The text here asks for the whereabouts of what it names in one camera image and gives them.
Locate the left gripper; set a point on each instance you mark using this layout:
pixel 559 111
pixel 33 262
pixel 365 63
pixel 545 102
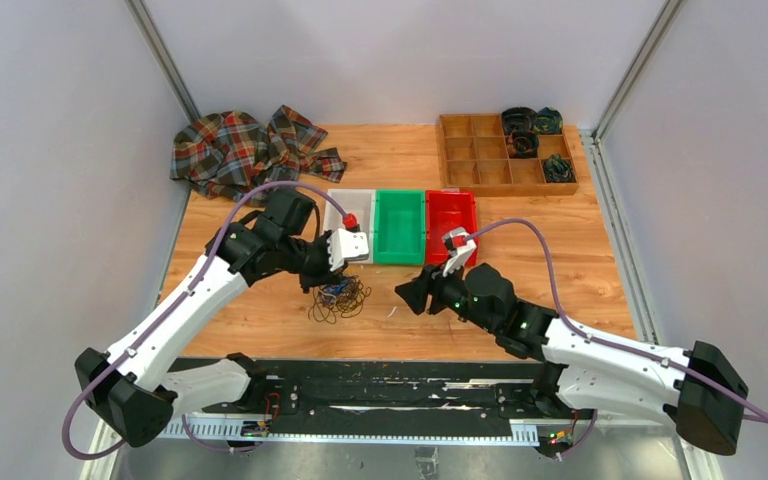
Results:
pixel 325 276

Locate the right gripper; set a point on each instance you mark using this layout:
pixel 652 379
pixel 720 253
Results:
pixel 415 292

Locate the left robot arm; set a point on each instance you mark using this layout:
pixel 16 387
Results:
pixel 132 387

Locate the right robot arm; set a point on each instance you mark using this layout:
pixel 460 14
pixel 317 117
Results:
pixel 696 390

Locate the green plastic bin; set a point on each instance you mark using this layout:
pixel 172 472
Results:
pixel 400 227

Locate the white plastic bin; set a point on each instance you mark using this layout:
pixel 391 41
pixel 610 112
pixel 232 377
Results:
pixel 360 203

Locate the red plastic bin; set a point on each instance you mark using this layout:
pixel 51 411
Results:
pixel 445 211

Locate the plaid cloth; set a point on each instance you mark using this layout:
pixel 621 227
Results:
pixel 227 154

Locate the wooden compartment tray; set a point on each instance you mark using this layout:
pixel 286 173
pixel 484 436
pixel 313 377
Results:
pixel 492 155

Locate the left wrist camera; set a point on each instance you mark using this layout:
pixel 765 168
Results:
pixel 345 247

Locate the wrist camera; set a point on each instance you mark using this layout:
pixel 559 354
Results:
pixel 345 247
pixel 460 246

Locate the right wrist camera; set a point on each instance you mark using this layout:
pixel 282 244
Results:
pixel 460 246

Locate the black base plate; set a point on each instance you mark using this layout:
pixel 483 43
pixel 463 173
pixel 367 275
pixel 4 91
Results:
pixel 389 398

